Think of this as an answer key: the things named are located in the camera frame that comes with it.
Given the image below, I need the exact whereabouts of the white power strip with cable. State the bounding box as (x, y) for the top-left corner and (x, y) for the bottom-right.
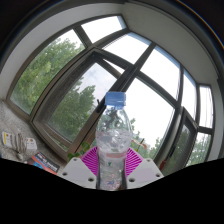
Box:
(0, 130), (38, 161)

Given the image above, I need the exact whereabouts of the clear blue-capped water bottle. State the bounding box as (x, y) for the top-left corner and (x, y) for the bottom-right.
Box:
(95, 91), (134, 191)

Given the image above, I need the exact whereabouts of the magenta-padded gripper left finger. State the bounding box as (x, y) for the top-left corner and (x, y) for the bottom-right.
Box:
(57, 145), (99, 190)

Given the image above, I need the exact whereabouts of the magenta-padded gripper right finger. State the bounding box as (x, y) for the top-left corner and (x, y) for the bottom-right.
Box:
(125, 147), (164, 190)

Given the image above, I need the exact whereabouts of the dark colourful flat box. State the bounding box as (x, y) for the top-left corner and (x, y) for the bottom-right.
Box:
(26, 151), (61, 176)

